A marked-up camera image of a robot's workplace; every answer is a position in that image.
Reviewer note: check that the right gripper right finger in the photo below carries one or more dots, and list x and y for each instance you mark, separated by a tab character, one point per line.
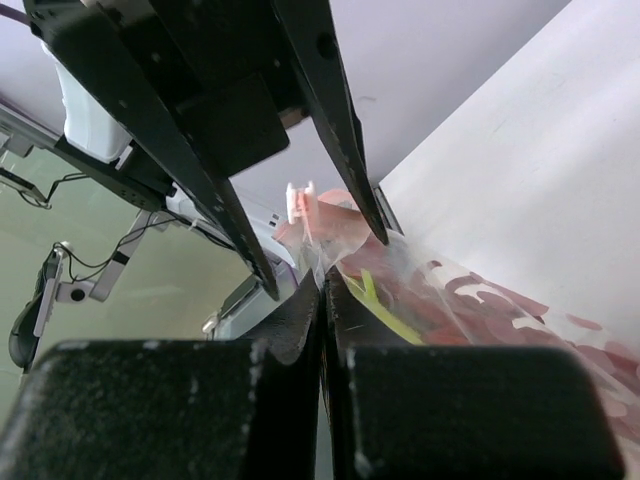
398	411

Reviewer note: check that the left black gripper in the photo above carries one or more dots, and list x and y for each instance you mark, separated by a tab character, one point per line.
207	89

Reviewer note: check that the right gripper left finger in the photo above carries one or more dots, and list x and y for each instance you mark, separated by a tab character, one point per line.
152	409

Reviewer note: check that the red toy lobster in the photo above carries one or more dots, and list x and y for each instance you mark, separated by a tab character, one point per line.
450	305

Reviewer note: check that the clear pink-dotted zip bag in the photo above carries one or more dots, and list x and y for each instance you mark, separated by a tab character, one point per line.
322	229

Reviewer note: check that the green white celery stalk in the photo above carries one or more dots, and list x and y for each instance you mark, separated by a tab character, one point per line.
364	290

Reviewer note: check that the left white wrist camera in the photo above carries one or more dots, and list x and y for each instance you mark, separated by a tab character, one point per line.
88	126

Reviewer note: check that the left aluminium frame post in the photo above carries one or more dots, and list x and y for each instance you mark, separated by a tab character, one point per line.
389	219

